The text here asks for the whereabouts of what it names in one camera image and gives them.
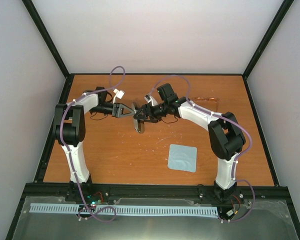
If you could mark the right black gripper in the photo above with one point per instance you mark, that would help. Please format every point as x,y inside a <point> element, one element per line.
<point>147,107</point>

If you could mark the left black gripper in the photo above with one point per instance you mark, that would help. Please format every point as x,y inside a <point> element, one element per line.
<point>117,112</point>

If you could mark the brown striped glasses case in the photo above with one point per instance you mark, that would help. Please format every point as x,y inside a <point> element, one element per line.
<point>139,125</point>

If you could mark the light blue cleaning cloth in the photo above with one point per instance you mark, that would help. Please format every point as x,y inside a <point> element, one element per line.
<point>182,158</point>

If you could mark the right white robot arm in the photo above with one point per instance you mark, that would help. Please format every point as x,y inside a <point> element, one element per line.
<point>225,136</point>

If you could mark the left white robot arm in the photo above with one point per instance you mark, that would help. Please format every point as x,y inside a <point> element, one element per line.
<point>69,126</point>

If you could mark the orange tinted sunglasses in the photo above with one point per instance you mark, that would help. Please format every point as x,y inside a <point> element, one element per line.
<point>210,103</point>

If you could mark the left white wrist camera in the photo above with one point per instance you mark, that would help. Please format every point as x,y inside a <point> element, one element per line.
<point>118,93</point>

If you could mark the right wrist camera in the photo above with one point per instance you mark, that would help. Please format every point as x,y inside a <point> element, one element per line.
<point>150,100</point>

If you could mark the light blue slotted cable duct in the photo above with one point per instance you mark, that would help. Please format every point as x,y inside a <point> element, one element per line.
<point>127,210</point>

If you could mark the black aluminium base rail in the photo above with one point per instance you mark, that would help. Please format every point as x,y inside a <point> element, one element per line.
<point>201,194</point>

